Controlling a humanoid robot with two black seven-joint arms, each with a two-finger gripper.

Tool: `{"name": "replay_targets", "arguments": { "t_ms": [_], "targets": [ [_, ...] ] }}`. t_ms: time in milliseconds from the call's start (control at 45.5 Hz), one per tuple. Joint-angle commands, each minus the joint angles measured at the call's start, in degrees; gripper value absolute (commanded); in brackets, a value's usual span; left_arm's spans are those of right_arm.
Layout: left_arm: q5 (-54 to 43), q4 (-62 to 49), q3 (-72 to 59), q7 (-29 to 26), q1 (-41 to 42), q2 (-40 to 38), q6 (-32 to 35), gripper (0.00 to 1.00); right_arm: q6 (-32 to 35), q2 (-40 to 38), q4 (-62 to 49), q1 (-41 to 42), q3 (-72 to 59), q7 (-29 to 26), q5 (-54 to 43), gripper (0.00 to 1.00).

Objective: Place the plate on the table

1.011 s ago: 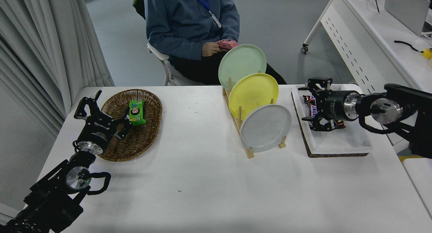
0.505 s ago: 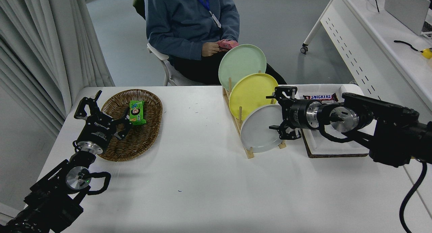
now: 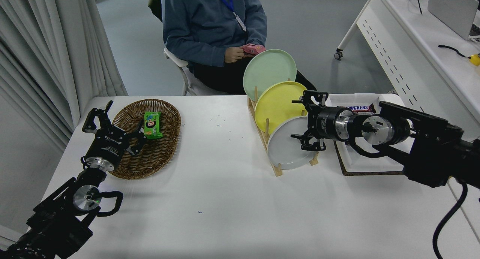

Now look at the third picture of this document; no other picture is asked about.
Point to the silver laptop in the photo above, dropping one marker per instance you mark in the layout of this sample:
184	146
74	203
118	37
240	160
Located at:
450	8

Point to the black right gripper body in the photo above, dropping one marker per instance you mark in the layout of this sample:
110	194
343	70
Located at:
324	122

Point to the white chair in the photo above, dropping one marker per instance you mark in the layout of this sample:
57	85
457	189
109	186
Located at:
178	60

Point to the white curtain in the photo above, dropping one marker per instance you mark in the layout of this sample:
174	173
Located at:
48	56

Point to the brown wicker basket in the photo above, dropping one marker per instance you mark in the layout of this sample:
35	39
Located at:
165	135

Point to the pink phone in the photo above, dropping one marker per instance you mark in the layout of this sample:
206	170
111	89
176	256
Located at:
253	48

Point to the grey plate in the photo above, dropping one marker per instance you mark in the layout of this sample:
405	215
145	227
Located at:
287	146

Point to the yellow plate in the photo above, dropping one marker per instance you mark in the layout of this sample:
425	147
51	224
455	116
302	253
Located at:
279	103

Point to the white tray with dark base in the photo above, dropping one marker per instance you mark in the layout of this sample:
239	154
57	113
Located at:
360	165

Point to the pale green plate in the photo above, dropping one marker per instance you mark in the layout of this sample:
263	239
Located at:
268	69

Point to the green snack packet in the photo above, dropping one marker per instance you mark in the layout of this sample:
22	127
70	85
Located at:
153	126

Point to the Snickers bar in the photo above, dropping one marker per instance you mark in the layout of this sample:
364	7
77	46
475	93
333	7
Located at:
360	108

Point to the wooden plate rack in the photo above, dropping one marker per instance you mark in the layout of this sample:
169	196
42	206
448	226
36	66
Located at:
275	171

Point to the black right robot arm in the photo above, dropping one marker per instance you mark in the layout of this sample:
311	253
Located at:
431	146

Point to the person's right hand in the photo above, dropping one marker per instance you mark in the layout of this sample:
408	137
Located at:
233	54

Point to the person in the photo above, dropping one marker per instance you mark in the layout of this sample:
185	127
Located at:
206	23

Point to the yellow round object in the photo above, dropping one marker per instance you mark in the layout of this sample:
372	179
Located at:
474	59

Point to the white desk with perforated panel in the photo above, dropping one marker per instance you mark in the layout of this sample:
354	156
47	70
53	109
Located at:
431	64

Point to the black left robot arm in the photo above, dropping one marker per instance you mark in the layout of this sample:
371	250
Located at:
56	217

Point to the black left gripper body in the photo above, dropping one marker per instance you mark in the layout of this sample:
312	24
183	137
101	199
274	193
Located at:
108	144

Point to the person's right forearm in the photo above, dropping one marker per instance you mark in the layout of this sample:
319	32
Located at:
202	54

